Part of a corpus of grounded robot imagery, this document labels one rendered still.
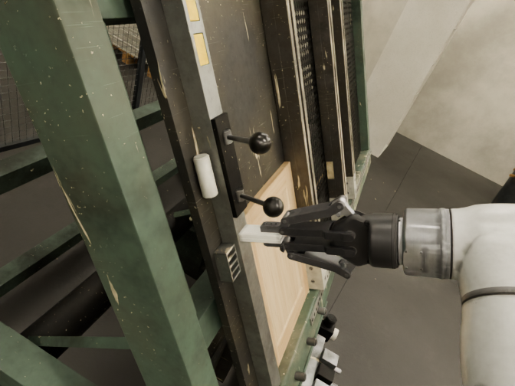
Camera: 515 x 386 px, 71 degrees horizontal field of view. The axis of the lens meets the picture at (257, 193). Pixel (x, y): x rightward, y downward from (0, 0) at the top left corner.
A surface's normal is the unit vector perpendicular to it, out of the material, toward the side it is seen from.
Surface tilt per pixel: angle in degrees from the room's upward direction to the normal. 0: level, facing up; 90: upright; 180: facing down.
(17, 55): 90
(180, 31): 90
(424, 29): 90
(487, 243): 58
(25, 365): 0
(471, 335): 90
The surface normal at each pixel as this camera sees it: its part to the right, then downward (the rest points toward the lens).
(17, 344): 0.30, -0.77
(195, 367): 0.91, 0.00
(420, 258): -0.38, 0.43
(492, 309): -0.71, -0.61
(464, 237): -0.56, -0.29
